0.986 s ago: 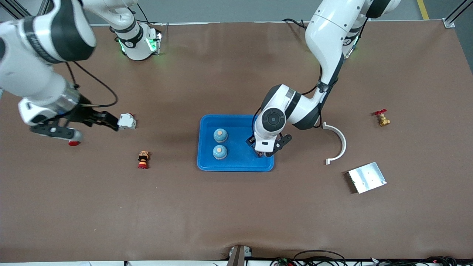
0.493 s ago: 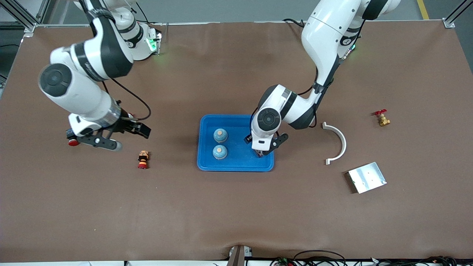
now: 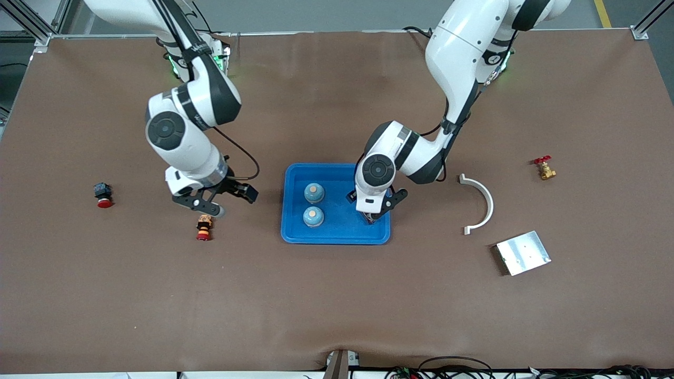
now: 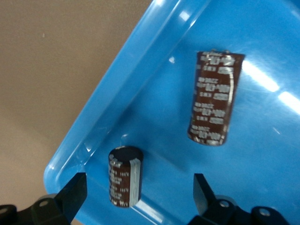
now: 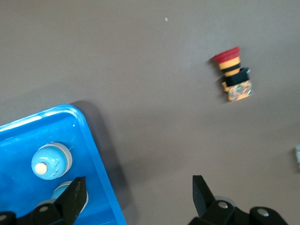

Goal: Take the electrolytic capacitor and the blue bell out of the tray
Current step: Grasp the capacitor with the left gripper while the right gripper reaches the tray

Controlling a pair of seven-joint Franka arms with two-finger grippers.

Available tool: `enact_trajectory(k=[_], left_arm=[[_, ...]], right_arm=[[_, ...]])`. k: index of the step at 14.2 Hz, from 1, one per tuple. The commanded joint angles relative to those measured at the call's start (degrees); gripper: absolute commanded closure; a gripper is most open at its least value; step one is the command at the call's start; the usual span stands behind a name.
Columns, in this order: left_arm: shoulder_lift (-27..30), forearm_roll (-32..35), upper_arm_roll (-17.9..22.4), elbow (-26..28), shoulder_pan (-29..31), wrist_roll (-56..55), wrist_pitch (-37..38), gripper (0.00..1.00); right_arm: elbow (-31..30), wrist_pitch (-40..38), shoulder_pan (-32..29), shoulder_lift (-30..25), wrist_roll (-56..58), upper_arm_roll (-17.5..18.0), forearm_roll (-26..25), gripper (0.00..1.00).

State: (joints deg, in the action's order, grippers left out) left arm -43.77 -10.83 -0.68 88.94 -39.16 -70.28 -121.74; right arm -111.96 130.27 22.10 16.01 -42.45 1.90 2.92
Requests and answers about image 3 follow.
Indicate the black terminal block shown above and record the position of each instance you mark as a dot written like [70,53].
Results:
[372,220]

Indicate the blue call bell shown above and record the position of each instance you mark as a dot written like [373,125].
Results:
[314,196]
[313,220]

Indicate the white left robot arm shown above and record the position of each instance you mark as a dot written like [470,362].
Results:
[463,47]

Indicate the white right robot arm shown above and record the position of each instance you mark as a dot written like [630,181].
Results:
[184,152]

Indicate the blue plastic tray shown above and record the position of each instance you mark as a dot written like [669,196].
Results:
[337,231]

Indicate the black red push button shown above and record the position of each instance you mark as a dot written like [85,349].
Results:
[102,190]

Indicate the paper table cover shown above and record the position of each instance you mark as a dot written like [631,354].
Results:
[337,305]

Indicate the silver metal plate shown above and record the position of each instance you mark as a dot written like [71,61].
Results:
[524,253]

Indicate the orange red button switch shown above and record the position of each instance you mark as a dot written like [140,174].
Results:
[204,229]

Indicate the white curved bracket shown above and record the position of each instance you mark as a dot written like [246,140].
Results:
[491,204]

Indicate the aluminium frame post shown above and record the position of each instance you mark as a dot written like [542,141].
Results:
[640,33]
[42,39]

